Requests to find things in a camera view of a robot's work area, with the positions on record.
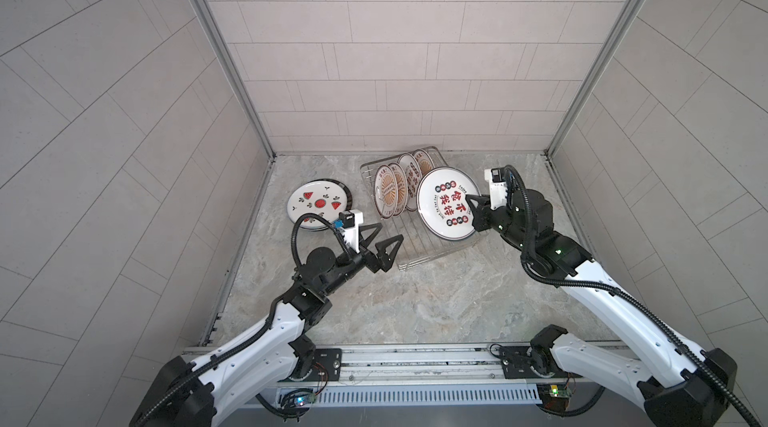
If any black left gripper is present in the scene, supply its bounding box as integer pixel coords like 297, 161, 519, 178
316, 225, 400, 299

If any white red character plate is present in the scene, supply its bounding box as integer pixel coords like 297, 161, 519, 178
417, 167, 479, 241

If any white watermelon plate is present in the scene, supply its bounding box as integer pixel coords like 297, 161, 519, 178
286, 179, 324, 223

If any dark striped rim plate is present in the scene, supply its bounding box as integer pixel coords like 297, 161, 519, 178
315, 178, 353, 223

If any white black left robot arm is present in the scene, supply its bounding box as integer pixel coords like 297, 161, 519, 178
129, 211, 404, 426

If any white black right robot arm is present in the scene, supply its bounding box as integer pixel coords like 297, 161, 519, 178
463, 183, 759, 426

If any front orange sunburst plate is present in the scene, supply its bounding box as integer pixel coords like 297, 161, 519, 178
374, 165, 398, 219

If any orange sunburst plate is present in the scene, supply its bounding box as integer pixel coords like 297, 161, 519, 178
374, 165, 398, 219
388, 162, 409, 216

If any left green circuit board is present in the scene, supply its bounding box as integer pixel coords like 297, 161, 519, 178
281, 388, 317, 411

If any green circuit board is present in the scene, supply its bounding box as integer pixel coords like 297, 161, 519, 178
281, 388, 317, 411
537, 383, 573, 413

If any right green circuit board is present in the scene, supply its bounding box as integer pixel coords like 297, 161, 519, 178
537, 383, 573, 413

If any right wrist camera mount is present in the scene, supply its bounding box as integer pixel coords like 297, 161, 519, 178
484, 167, 508, 210

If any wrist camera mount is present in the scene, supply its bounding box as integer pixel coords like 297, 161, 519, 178
334, 209, 364, 254
484, 167, 508, 210

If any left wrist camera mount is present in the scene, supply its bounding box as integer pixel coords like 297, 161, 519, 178
334, 209, 364, 254

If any wire metal dish rack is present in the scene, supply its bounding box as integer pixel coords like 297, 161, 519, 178
360, 146, 484, 271

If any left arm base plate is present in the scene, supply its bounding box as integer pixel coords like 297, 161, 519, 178
290, 348, 342, 383

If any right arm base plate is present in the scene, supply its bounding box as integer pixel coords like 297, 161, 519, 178
489, 344, 570, 379

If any aluminium front rail frame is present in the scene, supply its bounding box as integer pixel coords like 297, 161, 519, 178
161, 340, 685, 427

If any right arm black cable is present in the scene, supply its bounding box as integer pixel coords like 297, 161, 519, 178
501, 164, 763, 427

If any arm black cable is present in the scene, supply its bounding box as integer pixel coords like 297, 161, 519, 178
131, 213, 355, 427
501, 164, 763, 427

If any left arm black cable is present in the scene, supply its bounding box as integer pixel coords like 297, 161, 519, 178
131, 213, 355, 427

